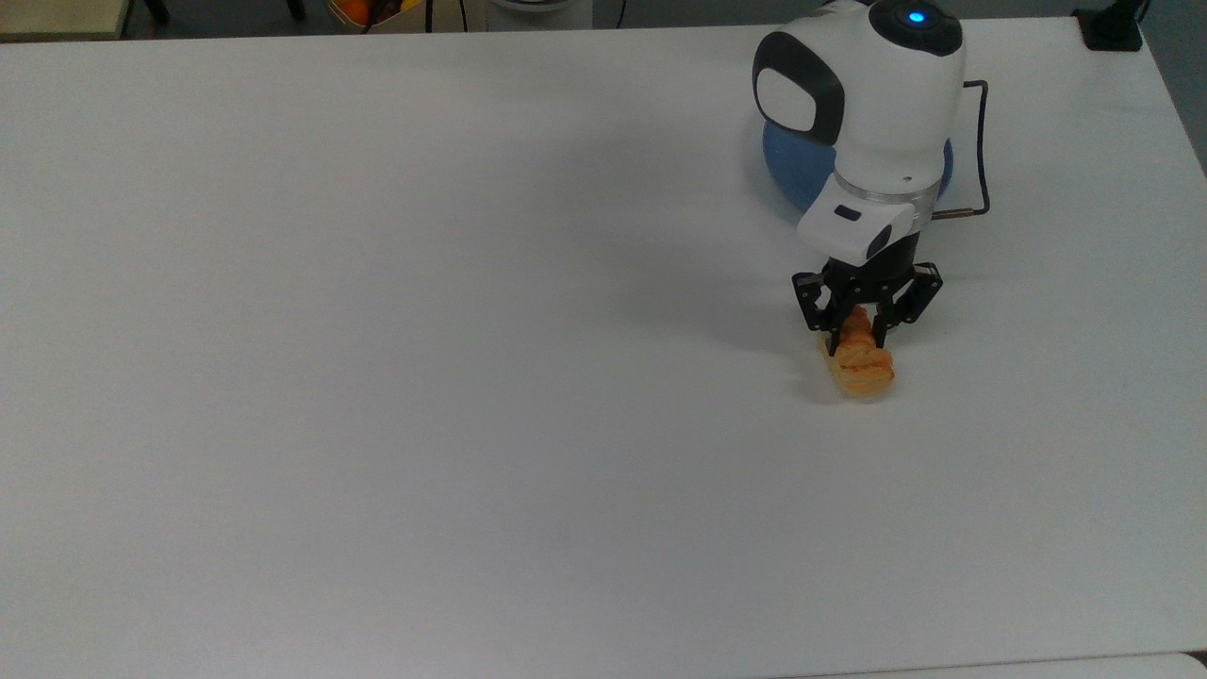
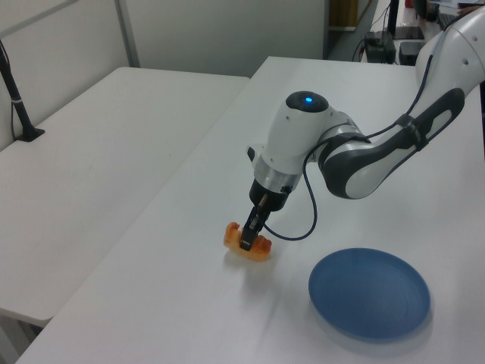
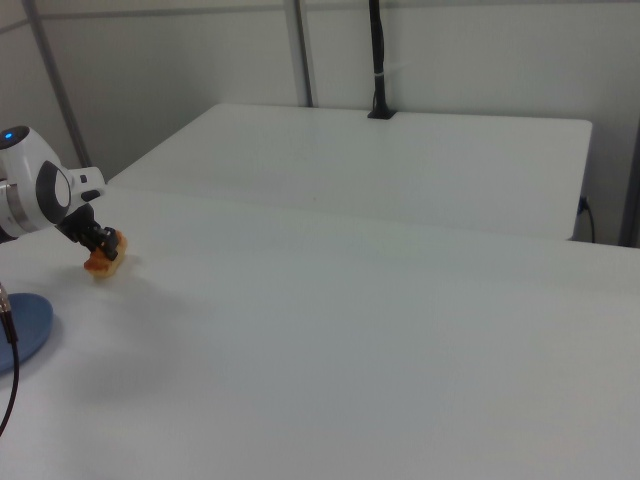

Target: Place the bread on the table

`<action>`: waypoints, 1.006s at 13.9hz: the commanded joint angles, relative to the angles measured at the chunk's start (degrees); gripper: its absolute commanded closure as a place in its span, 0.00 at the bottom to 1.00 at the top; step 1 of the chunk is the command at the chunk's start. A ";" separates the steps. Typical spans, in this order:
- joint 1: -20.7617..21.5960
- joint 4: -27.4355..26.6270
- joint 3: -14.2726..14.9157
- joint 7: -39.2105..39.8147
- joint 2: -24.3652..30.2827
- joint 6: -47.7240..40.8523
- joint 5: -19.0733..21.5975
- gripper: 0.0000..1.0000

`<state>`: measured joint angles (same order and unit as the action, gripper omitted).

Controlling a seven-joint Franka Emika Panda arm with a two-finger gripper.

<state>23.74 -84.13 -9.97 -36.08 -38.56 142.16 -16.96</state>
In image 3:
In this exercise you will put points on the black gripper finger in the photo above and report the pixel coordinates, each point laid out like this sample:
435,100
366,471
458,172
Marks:
110,239
89,243

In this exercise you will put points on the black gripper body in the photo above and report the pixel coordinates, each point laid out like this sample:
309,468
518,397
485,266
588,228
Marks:
77,225

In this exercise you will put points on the orange twisted bread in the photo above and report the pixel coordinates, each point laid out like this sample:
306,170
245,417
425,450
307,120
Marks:
107,268

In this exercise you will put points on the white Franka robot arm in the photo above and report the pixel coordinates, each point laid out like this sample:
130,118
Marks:
25,170

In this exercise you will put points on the blue round plate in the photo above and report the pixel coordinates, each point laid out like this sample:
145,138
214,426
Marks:
30,320

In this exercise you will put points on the white side table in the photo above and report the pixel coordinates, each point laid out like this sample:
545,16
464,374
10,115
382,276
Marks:
350,165

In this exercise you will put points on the grey partition post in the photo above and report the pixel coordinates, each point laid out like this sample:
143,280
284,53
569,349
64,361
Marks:
631,175
55,85
301,50

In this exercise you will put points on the black camera pole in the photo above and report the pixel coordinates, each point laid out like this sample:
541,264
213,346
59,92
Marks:
378,60

